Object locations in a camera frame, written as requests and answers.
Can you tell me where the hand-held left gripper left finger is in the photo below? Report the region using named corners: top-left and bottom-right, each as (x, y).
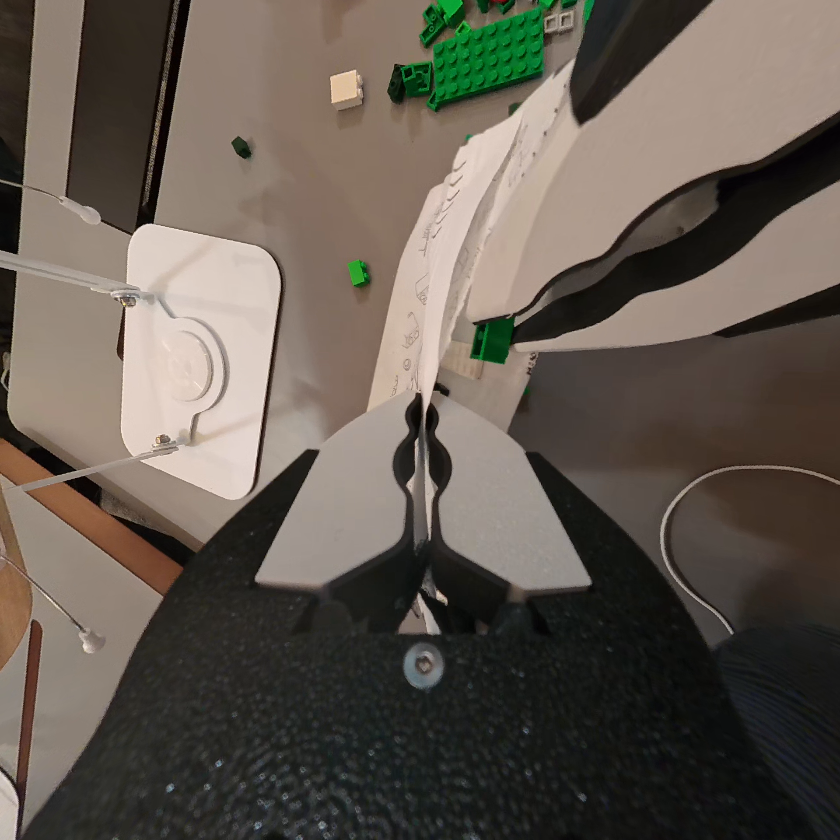
top-left (255, 392), bottom-right (429, 633)

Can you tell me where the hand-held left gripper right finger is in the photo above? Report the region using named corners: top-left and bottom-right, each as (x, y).
top-left (428, 397), bottom-right (595, 635)

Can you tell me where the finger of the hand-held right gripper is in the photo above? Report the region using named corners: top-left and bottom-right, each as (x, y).
top-left (512, 131), bottom-right (840, 355)
top-left (469, 0), bottom-right (840, 324)

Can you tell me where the white plate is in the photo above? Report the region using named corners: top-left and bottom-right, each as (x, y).
top-left (445, 344), bottom-right (487, 382)

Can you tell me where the white printed paper bag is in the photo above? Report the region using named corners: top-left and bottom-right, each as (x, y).
top-left (367, 62), bottom-right (578, 601)

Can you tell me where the white desk with wooden edge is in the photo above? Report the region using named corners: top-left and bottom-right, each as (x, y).
top-left (0, 440), bottom-right (185, 821)

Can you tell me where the grey desk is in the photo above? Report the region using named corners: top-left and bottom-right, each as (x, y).
top-left (7, 0), bottom-right (840, 644)

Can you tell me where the green studded plate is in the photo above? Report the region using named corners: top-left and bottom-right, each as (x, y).
top-left (425, 8), bottom-right (547, 112)

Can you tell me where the white metal stand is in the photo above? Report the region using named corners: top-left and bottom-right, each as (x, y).
top-left (0, 224), bottom-right (283, 501)

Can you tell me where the person's torso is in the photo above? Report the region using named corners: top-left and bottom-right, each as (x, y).
top-left (712, 623), bottom-right (840, 840)

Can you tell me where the black tablet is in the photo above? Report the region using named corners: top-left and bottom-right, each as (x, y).
top-left (66, 0), bottom-right (191, 231)

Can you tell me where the white cable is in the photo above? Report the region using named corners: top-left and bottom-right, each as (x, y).
top-left (659, 465), bottom-right (840, 637)

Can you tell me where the white tipped wire arm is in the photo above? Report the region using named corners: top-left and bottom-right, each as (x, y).
top-left (0, 558), bottom-right (106, 655)
top-left (0, 180), bottom-right (102, 225)

